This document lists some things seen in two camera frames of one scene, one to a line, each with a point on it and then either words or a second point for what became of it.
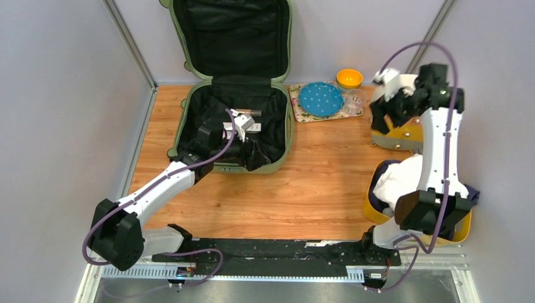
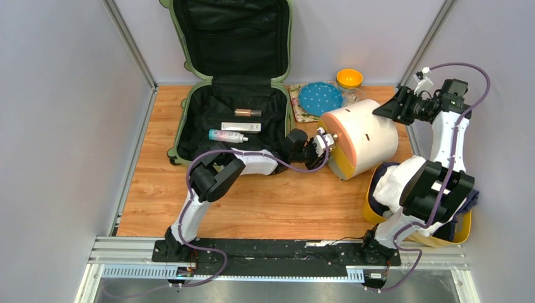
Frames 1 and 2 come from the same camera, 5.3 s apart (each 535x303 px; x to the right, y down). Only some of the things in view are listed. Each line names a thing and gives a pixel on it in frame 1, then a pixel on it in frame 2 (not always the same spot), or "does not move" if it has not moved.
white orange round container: (407, 136) to (364, 142)
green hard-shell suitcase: (237, 53) does not move
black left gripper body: (236, 151) to (307, 154)
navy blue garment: (447, 232) does not move
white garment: (397, 178) does not move
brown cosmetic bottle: (253, 113) does not move
